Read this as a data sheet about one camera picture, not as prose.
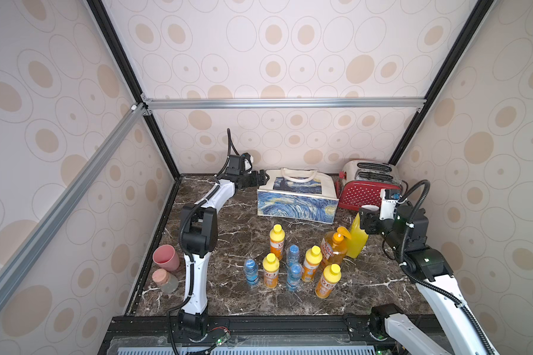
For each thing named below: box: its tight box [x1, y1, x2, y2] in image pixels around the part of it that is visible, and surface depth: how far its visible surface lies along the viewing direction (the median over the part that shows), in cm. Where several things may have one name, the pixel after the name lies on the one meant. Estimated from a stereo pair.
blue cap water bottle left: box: [244, 258, 260, 287], surface depth 75 cm
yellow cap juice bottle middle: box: [302, 245, 323, 283], surface depth 72 cm
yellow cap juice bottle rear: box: [269, 224, 286, 262], surface depth 76 cm
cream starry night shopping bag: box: [256, 167, 340, 225], surface depth 102 cm
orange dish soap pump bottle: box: [320, 226, 351, 270], surface depth 75 cm
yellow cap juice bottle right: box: [315, 263, 342, 299], surface depth 68 cm
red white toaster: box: [336, 159, 403, 211], surface depth 99 cm
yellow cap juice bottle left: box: [262, 252, 280, 290], surface depth 70 cm
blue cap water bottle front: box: [286, 263, 303, 293], surface depth 74 cm
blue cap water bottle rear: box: [287, 244, 301, 267], surface depth 78 cm
